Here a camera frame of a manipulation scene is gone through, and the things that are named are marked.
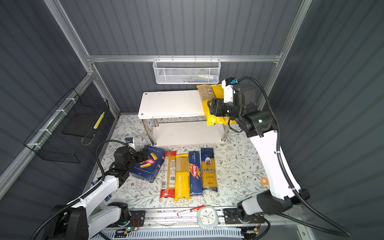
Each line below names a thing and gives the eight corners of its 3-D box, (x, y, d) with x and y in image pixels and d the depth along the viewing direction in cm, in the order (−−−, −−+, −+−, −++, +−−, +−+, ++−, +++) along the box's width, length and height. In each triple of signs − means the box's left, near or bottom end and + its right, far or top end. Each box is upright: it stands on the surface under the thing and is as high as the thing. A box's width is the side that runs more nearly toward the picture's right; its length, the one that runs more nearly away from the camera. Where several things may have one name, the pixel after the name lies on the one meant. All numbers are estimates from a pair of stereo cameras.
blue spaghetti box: (188, 195, 83) (188, 193, 79) (189, 153, 99) (189, 150, 96) (202, 195, 83) (202, 193, 79) (201, 153, 99) (201, 150, 96)
